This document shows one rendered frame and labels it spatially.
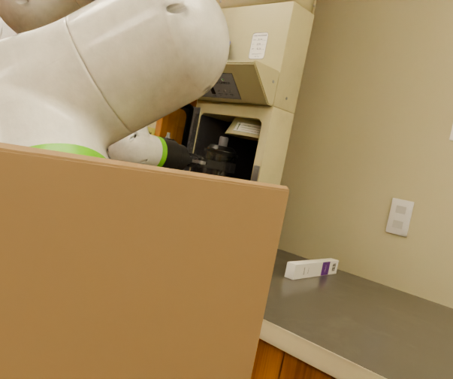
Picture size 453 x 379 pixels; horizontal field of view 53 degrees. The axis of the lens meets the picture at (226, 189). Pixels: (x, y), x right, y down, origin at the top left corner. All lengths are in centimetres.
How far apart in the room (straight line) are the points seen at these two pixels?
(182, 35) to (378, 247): 127
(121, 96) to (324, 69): 141
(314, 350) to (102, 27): 66
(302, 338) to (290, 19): 88
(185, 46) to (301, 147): 137
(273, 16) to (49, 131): 108
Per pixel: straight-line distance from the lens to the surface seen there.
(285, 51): 137
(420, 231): 156
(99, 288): 31
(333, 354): 87
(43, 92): 45
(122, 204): 30
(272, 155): 136
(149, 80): 44
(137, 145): 114
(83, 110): 44
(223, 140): 142
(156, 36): 43
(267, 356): 99
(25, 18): 85
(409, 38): 169
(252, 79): 130
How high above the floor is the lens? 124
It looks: 4 degrees down
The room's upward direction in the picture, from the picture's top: 11 degrees clockwise
